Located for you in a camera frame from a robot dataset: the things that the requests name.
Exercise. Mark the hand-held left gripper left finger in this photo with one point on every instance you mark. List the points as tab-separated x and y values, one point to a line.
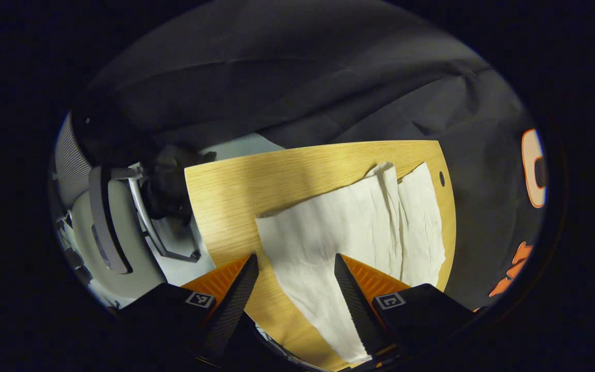
233	310

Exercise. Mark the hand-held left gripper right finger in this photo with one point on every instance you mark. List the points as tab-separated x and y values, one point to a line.
359	315

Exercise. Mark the white jeans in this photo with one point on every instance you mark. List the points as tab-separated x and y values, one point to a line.
339	227

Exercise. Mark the dark cloth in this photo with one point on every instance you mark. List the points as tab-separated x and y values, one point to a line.
168	181

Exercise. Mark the grey office chair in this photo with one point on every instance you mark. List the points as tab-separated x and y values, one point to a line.
116	206

